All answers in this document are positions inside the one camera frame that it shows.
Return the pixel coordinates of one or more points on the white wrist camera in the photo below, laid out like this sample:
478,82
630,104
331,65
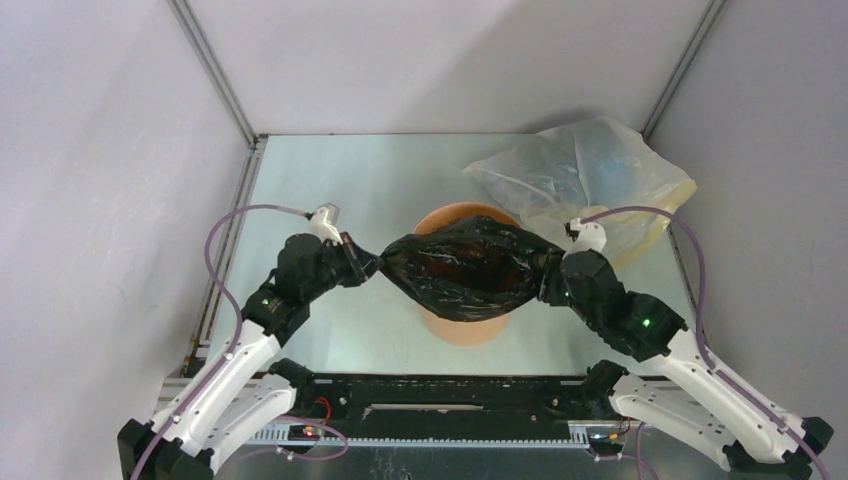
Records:
322,224
589,236

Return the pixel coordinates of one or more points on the orange plastic trash bin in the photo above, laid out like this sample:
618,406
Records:
463,334

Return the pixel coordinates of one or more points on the right small circuit board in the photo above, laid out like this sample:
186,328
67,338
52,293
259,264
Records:
608,438

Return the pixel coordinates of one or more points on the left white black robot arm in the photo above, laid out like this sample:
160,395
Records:
202,426

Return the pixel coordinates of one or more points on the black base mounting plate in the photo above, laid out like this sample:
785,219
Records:
445,408

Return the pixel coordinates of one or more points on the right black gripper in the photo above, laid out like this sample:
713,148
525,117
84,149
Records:
553,279

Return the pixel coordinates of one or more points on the right aluminium corner post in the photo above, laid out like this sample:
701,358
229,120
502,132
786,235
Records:
703,29

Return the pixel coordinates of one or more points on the aluminium frame rail front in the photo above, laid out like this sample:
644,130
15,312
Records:
276,432

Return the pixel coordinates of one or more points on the aluminium corner post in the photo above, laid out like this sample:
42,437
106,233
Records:
703,29
197,38

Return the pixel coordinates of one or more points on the small circuit board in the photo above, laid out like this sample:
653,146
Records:
305,433
608,438

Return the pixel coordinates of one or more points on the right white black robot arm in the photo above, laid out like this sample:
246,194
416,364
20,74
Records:
735,425

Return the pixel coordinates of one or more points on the black trash bag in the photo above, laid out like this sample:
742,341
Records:
472,270

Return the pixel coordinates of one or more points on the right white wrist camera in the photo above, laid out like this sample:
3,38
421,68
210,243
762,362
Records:
589,236

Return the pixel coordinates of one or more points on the left aluminium corner post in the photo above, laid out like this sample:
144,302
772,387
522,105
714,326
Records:
197,38

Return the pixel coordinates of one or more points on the left small circuit board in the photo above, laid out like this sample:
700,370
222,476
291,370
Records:
305,433

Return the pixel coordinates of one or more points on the translucent yellowish plastic bag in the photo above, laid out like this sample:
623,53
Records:
582,169

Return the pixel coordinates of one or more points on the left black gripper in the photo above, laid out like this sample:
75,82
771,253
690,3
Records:
361,264

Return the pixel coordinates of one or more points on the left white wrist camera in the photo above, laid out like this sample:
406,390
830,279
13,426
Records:
322,224

